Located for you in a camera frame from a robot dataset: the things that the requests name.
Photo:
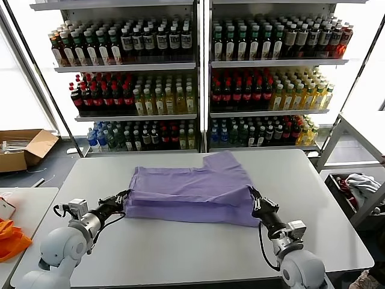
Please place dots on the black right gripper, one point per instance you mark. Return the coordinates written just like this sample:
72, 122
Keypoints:
269, 219

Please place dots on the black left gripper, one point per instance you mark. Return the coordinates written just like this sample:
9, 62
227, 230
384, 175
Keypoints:
108, 209

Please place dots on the purple t-shirt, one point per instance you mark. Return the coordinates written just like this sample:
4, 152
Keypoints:
192, 192

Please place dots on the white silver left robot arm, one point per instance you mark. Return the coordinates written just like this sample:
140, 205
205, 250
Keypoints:
63, 244

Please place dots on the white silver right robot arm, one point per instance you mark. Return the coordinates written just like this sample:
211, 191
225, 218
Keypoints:
300, 265

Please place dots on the green tinted bottle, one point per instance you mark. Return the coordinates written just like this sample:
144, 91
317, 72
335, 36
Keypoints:
120, 142
235, 138
111, 142
244, 138

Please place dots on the blue water bottle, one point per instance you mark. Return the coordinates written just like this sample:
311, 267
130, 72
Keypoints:
102, 142
224, 138
91, 141
215, 138

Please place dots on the dark bottle grey label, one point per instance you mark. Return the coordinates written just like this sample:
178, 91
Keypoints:
146, 140
155, 140
270, 134
303, 40
290, 40
278, 134

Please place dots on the small white floor object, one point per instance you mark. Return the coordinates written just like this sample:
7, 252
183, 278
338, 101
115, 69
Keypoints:
72, 151

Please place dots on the cola bottle red cap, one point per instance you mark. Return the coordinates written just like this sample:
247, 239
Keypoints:
296, 134
175, 140
227, 97
108, 103
268, 96
119, 102
87, 103
216, 97
76, 103
257, 96
237, 97
129, 102
247, 97
98, 103
165, 140
287, 134

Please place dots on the black plastic crate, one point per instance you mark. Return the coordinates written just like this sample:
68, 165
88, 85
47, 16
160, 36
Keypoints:
334, 183

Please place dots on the yellow juice bottle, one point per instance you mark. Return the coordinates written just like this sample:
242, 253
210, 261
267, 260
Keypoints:
309, 100
289, 100
314, 136
190, 104
170, 105
299, 100
319, 99
183, 141
180, 104
192, 141
278, 100
150, 106
160, 106
139, 106
305, 137
328, 99

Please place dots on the red cloth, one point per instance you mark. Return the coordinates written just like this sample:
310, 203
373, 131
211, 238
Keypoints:
346, 195

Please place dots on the white side table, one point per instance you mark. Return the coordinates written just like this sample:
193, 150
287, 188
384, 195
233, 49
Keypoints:
33, 204

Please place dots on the brown cardboard box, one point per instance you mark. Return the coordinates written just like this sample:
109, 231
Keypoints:
39, 147

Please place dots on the white grey cloth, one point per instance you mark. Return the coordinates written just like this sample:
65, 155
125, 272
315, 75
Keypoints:
361, 182

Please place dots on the small white box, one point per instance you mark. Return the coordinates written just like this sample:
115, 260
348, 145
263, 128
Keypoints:
6, 209

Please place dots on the orange cloth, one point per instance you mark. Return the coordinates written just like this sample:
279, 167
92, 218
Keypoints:
12, 238

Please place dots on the white packing inserts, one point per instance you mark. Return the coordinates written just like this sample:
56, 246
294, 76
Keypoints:
15, 144

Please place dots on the black metal pole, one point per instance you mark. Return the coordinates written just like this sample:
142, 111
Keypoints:
342, 105
42, 78

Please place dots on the grey metal shelf rack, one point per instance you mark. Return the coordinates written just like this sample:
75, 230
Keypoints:
120, 68
270, 64

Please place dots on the pink patterned fabric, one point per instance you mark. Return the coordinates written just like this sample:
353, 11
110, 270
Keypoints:
371, 281

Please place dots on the dark bottle green cap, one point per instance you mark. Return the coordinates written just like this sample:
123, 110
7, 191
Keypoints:
267, 48
278, 47
231, 49
255, 48
218, 49
79, 54
91, 54
243, 49
103, 54
115, 54

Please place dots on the red tea bottle white cap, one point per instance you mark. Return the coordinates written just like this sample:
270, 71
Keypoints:
67, 54
56, 55

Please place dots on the dark bottle black white label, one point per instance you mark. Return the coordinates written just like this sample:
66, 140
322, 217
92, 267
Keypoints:
186, 41
174, 41
315, 39
139, 43
326, 39
337, 39
127, 43
162, 42
149, 42

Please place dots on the red drink bottle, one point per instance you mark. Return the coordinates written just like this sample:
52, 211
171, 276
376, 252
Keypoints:
347, 40

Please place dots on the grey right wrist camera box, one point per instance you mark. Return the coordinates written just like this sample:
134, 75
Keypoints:
296, 228

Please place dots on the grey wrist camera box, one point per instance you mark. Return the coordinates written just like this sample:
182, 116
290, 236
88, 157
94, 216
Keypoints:
76, 206
296, 228

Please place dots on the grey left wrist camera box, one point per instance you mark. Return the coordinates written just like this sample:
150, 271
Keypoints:
76, 206

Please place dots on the grey metal frame table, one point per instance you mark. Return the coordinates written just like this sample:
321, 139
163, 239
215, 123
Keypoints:
331, 141

